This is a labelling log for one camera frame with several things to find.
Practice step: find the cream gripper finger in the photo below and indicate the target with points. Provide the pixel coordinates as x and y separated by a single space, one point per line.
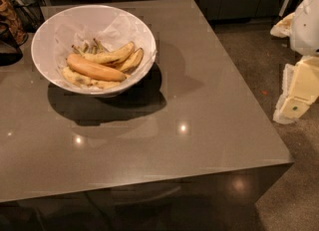
300 89
282 29

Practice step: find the smooth orange-yellow front banana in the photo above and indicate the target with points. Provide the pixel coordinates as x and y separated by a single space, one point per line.
94 70

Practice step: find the brown patterned object at left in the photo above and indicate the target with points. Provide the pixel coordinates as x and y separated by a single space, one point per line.
9 16

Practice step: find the white paper bowl liner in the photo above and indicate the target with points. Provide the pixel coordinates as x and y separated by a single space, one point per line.
104 37

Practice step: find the white bowl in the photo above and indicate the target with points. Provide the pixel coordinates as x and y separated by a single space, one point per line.
43 43

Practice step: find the dark wire rack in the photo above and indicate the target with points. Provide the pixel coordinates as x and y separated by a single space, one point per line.
30 14

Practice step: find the spotted yellow banana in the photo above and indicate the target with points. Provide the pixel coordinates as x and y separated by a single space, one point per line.
84 81
116 56

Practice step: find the dark-edged right banana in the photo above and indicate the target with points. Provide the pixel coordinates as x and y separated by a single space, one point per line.
131 62

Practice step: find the spotted yellow bottom banana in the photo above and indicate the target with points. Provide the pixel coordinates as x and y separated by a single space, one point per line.
84 81

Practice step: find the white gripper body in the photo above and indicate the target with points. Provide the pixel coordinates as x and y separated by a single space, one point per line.
306 26

